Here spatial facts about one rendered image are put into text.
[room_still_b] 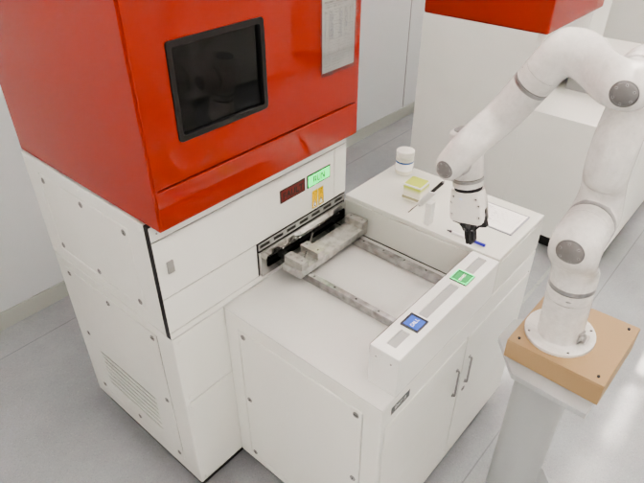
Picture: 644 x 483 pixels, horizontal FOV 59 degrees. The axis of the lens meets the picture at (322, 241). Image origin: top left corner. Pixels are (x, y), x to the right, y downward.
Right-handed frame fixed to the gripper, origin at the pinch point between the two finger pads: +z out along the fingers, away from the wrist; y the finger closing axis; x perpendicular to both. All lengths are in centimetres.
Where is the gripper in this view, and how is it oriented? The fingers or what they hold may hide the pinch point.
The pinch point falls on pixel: (471, 236)
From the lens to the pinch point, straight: 167.7
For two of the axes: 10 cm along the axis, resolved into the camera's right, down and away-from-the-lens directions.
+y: 7.4, 2.0, -6.4
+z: 1.6, 8.8, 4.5
